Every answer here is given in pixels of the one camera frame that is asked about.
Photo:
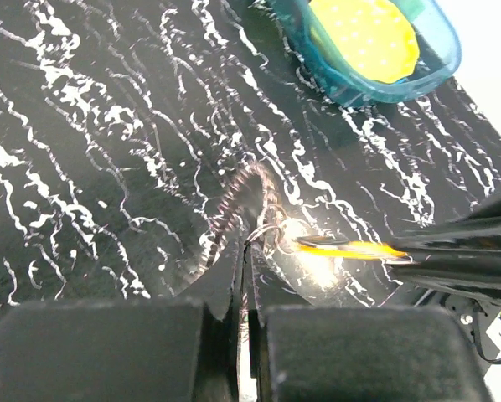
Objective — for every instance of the yellow-green dotted plate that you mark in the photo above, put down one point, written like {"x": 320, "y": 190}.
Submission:
{"x": 372, "y": 38}

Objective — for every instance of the teal plastic tray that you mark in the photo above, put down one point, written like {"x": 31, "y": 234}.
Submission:
{"x": 440, "y": 55}

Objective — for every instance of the yellow key tag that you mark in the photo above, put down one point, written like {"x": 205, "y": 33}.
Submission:
{"x": 354, "y": 250}

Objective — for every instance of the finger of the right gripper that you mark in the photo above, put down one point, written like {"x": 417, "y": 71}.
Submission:
{"x": 477, "y": 281}
{"x": 478, "y": 233}

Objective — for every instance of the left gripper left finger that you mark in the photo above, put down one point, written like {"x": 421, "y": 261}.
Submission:
{"x": 181, "y": 348}

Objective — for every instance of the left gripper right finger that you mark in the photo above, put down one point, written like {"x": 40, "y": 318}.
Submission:
{"x": 300, "y": 352}

